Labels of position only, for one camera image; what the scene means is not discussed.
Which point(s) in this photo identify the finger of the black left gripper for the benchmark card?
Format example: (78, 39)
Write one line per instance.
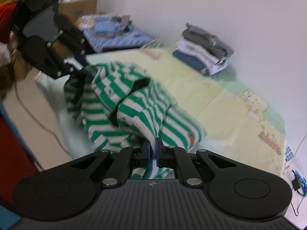
(81, 58)

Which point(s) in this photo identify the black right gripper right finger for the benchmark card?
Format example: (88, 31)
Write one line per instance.
(177, 159)

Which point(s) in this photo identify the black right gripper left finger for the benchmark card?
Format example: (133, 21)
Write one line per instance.
(124, 163)

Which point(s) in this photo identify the green white striped garment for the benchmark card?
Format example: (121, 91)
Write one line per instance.
(119, 105)

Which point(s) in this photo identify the blue white patterned mat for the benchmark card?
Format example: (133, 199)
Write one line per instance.
(104, 33)

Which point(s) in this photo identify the cardboard box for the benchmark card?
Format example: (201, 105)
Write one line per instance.
(74, 9)

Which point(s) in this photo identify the pastel cartoon bed sheet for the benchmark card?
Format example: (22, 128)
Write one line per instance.
(239, 124)

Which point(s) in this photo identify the blue folded garment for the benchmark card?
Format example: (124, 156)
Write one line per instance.
(191, 61)

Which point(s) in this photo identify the lilac white folded garment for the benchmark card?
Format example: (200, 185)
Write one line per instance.
(211, 66)

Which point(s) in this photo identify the dark checked folded garment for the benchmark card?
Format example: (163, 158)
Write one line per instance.
(206, 43)

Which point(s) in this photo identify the grey striped folded sweater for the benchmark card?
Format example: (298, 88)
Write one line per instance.
(213, 38)

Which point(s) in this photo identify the black charger with cable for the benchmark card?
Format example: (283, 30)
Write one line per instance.
(296, 186)

